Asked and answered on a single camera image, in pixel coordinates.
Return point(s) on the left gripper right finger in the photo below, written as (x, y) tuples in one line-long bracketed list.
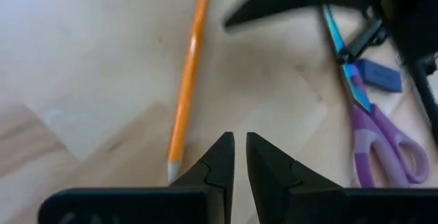
[(273, 183)]

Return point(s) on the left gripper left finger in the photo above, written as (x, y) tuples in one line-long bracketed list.
[(219, 169)]

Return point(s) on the orange pencil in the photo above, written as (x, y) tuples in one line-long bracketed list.
[(190, 80)]

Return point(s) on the blue eraser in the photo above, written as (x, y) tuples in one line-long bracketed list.
[(378, 75)]

